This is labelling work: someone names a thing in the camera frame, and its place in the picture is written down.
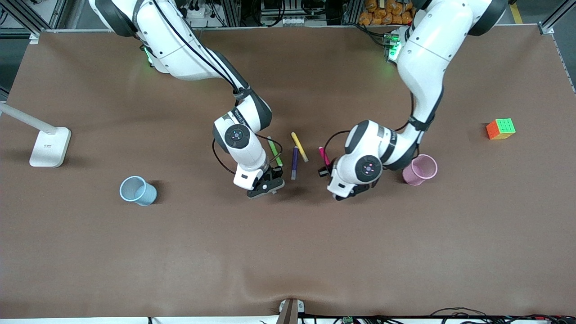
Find black cable bundle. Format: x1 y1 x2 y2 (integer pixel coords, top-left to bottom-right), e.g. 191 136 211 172
430 307 576 324

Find yellow marker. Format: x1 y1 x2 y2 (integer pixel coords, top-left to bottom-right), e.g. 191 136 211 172
291 132 309 162

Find white power strip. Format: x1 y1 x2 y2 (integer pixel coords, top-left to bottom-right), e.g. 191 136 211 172
182 5 212 19

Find aluminium frame post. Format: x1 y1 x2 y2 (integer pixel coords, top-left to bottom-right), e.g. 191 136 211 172
0 0 68 44
538 0 576 36

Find pink mesh cup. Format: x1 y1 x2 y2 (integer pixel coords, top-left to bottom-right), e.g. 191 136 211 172
403 154 438 186

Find green marker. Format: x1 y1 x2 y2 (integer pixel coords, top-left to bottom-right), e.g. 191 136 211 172
267 136 284 167

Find colourful puzzle cube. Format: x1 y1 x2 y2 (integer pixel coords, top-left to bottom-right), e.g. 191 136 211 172
486 118 516 140

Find orange snack bags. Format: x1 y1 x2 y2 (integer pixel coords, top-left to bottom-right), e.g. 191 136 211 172
359 0 417 26

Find blue mesh cup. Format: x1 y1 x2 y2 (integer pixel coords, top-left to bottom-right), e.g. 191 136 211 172
119 176 158 207

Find white lamp stand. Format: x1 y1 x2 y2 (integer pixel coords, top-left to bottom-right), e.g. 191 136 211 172
0 103 72 168

